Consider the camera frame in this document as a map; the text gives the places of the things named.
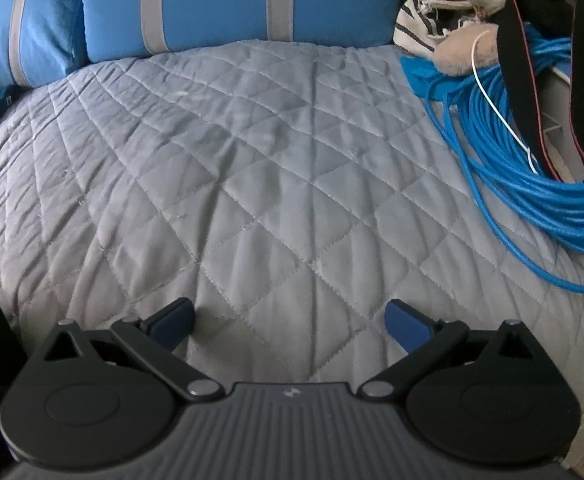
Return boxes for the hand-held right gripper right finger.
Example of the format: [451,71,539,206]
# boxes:
[359,299,543,401]

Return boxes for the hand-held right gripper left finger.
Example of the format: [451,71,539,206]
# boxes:
[44,297,223,403]

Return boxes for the grey quilted bed cover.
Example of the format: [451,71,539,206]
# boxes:
[0,40,584,466]

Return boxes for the beige plush toy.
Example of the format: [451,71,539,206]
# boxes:
[434,22,503,78]

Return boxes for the white dark-striped cloth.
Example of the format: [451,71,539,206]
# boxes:
[394,0,478,53]

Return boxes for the large blue grey-striped pillow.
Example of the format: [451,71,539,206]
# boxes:
[0,0,90,90]

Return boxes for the coiled blue cable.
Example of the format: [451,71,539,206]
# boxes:
[404,30,584,296]

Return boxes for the thin white cable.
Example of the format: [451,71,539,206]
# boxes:
[472,29,540,176]

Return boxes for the black red-edged strap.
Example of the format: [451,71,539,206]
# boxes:
[434,0,584,183]

